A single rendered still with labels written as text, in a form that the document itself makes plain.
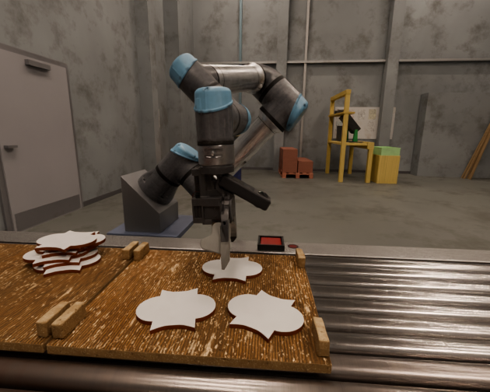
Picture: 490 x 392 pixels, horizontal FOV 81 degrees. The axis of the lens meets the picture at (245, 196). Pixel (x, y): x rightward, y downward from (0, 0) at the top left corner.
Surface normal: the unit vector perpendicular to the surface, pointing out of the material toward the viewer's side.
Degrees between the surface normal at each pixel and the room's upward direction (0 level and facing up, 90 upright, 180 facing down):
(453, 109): 90
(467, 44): 90
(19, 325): 0
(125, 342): 0
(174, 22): 90
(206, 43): 90
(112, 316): 0
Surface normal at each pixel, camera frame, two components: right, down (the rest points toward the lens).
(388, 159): -0.07, 0.22
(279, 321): 0.01, -0.97
